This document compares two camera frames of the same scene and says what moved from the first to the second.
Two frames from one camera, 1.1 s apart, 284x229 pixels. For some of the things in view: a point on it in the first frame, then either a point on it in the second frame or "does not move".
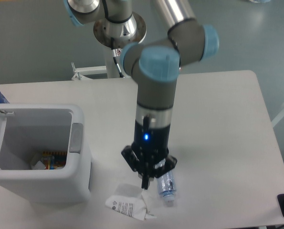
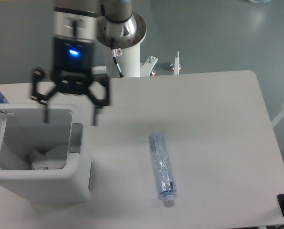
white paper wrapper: x=136 y=207 to x=54 y=159
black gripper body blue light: x=150 y=146 to x=72 y=64
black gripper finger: x=171 y=161 to x=99 y=103
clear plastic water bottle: x=166 y=183 does not move
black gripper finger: x=135 y=165 to x=39 y=75
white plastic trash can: x=18 y=132 does not move
